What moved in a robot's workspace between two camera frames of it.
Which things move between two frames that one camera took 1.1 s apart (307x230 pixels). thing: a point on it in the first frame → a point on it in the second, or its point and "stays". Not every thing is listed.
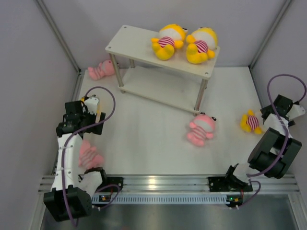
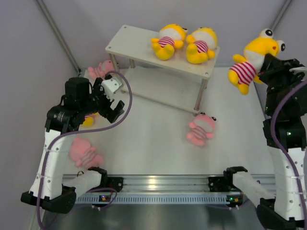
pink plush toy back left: x=105 y=68 stays
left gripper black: x=96 y=130 → x=108 y=101
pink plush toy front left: x=88 y=157 stays
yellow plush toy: x=202 y=44 stays
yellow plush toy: x=250 y=122 → x=245 y=73
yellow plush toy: x=171 y=36 stays
